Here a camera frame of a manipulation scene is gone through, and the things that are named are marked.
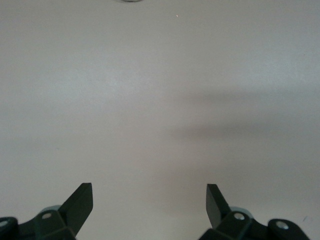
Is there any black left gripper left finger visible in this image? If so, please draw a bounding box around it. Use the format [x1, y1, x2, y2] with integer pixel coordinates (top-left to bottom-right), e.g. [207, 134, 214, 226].
[0, 182, 94, 240]

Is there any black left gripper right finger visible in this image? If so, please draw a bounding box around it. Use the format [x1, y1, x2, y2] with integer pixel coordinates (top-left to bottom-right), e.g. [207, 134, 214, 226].
[198, 183, 311, 240]

